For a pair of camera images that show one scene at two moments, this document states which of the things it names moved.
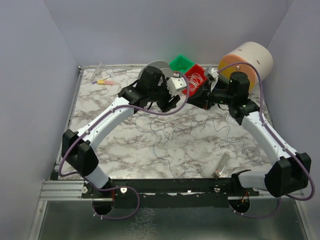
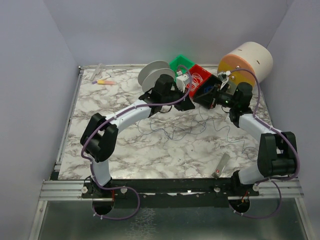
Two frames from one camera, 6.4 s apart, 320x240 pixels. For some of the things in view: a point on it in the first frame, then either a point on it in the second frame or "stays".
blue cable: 184,130 -> 183,135
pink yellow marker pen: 104,82 stays
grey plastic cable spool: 162,65 stays
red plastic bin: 194,77 stays
